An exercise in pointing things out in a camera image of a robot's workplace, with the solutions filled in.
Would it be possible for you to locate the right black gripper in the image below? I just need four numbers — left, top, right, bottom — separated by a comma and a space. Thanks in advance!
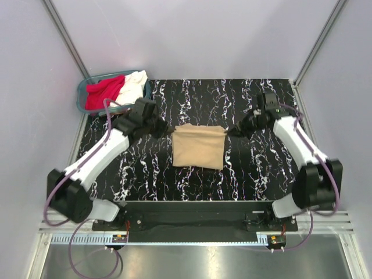
224, 110, 268, 141

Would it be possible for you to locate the tan polo shirt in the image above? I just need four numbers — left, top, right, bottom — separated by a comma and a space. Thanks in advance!
171, 124, 226, 170

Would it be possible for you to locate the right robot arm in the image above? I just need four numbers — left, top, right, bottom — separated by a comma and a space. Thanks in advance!
226, 93, 343, 231

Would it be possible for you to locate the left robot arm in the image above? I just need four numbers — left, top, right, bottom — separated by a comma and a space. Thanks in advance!
43, 98, 174, 230

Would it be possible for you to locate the white shirt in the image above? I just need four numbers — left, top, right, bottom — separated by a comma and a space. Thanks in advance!
110, 70, 148, 107

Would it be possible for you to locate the red shirt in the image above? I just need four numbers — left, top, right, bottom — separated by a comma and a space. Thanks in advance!
85, 75, 125, 110

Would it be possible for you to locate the teal laundry basket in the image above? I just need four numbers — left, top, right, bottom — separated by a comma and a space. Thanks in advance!
76, 70, 152, 116

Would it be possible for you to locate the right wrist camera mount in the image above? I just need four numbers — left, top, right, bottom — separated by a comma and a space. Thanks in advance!
253, 109, 262, 117

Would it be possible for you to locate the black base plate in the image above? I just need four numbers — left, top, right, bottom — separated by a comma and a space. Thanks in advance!
92, 201, 298, 240

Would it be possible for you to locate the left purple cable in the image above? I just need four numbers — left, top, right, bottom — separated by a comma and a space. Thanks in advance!
43, 98, 126, 278

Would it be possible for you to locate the white slotted cable duct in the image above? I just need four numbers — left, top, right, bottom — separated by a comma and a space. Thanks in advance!
51, 232, 286, 247

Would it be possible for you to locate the left aluminium frame post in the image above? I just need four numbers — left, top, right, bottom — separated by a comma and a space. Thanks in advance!
41, 0, 90, 78

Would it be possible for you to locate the aluminium frame post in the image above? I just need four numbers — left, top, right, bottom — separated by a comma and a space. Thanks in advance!
41, 0, 90, 78
293, 0, 348, 87

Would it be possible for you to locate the aluminium rail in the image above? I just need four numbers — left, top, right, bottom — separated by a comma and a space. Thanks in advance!
37, 211, 354, 235

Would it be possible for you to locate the right aluminium frame post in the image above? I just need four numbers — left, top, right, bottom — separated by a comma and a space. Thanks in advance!
293, 0, 348, 87

